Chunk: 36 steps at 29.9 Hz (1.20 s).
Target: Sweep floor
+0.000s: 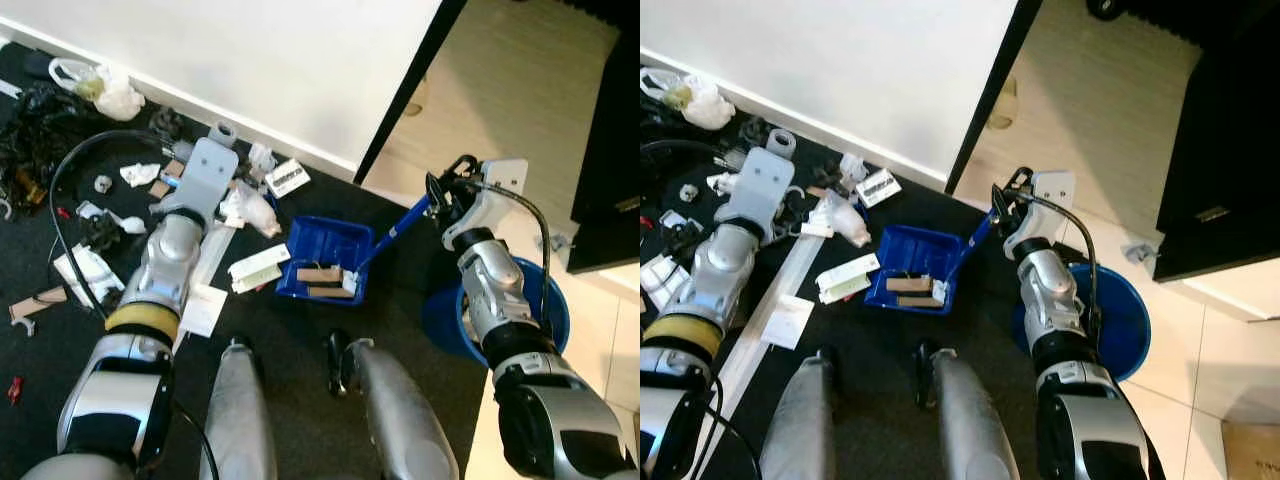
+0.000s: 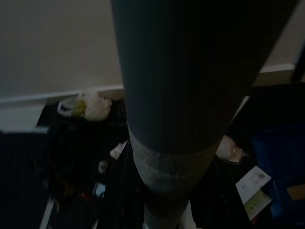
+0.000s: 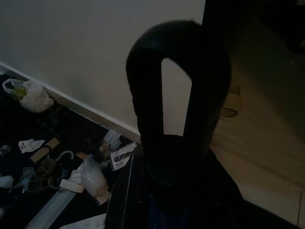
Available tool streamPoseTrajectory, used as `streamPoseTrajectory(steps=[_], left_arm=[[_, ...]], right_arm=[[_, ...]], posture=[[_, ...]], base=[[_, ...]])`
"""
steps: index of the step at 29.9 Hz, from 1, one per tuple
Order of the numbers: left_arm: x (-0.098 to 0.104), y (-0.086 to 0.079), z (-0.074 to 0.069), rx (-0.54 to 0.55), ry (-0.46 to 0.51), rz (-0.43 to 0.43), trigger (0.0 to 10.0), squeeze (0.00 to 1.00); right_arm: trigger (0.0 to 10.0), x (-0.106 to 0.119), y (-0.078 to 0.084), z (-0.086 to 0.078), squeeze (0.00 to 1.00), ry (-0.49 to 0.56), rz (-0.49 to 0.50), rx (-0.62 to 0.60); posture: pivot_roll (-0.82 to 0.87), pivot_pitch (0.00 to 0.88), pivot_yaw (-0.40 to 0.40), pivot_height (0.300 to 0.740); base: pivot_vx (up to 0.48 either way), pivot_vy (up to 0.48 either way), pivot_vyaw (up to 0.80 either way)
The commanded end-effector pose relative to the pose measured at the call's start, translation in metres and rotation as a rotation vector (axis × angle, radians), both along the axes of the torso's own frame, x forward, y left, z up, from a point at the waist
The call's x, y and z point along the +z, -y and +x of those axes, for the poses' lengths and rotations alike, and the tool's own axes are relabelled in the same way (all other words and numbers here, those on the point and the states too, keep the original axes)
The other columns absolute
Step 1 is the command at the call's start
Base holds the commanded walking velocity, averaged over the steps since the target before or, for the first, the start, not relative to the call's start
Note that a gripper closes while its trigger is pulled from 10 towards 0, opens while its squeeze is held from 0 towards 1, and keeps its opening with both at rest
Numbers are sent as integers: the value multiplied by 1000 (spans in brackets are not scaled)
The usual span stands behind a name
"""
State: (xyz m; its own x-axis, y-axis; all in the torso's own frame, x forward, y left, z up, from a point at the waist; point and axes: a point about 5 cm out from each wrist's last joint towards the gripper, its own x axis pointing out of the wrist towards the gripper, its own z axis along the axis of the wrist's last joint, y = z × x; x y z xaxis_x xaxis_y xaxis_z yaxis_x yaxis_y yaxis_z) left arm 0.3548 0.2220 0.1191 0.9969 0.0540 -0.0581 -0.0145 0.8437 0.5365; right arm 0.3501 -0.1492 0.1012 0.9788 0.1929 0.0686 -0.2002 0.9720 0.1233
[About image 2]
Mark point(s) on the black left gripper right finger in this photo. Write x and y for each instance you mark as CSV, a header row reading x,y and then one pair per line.
x,y
214,195

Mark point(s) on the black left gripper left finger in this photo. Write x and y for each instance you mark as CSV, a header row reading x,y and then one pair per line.
x,y
121,190

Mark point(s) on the white printed leaflet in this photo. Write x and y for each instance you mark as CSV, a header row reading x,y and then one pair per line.
x,y
253,188

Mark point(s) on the small white paper scrap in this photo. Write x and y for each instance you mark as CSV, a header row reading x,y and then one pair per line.
x,y
118,150

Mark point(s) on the crumpled white tissue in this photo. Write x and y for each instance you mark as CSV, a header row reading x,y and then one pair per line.
x,y
228,149

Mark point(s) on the black rubbish bag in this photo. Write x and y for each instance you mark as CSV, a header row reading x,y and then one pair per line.
x,y
71,155

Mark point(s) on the blue plastic bucket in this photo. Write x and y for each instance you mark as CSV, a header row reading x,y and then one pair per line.
x,y
281,152

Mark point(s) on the white plastic bag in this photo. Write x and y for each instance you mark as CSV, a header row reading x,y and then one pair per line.
x,y
90,107

